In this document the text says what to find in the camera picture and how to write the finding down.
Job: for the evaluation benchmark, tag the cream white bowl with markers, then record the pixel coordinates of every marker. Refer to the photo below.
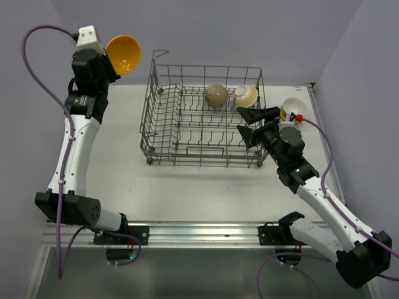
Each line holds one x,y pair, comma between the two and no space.
245,96

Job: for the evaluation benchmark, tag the lime green bowl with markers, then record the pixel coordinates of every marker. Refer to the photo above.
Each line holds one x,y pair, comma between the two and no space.
284,116

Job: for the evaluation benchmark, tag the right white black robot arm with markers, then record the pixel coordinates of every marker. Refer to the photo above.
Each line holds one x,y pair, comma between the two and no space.
359,253

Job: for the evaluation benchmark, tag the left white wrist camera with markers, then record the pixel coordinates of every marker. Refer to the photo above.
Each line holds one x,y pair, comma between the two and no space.
89,39

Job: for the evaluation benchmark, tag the grey wire dish rack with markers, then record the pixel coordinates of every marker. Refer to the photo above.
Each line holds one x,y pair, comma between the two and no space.
179,128

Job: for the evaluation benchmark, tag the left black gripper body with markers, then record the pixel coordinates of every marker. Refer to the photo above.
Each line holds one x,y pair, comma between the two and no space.
109,76

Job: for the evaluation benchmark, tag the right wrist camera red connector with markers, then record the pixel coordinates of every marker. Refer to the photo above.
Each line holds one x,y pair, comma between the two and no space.
294,118

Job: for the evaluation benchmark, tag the beige bowl with sunflower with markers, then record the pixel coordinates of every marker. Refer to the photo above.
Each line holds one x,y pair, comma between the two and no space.
294,105

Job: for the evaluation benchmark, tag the yellow bowl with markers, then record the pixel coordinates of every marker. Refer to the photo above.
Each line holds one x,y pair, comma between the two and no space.
124,53

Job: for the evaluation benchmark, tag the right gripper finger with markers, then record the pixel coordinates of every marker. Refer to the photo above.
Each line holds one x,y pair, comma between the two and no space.
251,137
252,115

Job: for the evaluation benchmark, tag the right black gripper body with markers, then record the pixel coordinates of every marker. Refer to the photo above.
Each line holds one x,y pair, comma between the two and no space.
267,136

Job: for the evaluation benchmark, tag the beige brown glazed bowl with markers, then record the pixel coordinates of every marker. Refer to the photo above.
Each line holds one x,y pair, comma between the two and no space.
216,95

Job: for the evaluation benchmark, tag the aluminium mounting rail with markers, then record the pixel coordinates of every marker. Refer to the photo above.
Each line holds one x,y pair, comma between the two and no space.
174,235

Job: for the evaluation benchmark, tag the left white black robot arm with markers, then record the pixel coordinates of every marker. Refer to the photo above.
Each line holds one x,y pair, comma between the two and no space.
66,200

